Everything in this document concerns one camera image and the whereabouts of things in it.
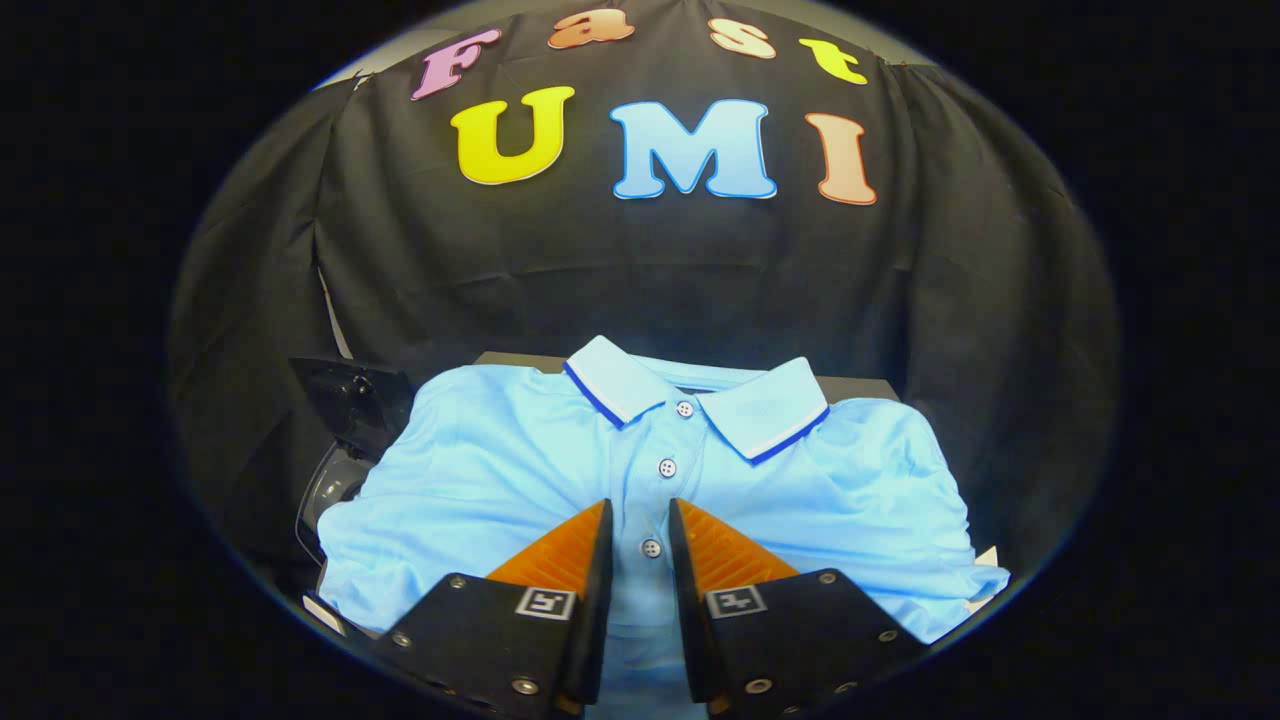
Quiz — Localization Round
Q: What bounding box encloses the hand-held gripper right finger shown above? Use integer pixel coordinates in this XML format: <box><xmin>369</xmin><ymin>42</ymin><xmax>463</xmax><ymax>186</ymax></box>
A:
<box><xmin>668</xmin><ymin>497</ymin><xmax>931</xmax><ymax>717</ymax></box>

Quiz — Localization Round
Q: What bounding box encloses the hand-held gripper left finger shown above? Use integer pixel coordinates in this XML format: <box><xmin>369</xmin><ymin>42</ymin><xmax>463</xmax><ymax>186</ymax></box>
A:
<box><xmin>375</xmin><ymin>498</ymin><xmax>614</xmax><ymax>717</ymax></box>

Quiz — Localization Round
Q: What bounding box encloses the light blue polo shirt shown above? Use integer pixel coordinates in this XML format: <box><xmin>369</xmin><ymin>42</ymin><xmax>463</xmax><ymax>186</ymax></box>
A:
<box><xmin>318</xmin><ymin>335</ymin><xmax>1011</xmax><ymax>720</ymax></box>

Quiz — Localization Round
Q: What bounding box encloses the dark glass washing machine lid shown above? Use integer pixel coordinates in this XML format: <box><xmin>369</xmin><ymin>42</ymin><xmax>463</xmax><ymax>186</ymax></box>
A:
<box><xmin>289</xmin><ymin>355</ymin><xmax>417</xmax><ymax>463</ymax></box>

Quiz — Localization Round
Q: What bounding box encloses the beige cabinet with dark top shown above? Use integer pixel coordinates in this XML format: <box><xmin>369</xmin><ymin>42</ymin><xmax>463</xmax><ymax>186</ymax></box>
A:
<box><xmin>475</xmin><ymin>350</ymin><xmax>898</xmax><ymax>403</ymax></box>

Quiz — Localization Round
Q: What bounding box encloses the black backdrop cloth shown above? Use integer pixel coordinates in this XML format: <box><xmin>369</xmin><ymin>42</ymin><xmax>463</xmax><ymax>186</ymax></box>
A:
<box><xmin>168</xmin><ymin>0</ymin><xmax>1119</xmax><ymax>591</ymax></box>

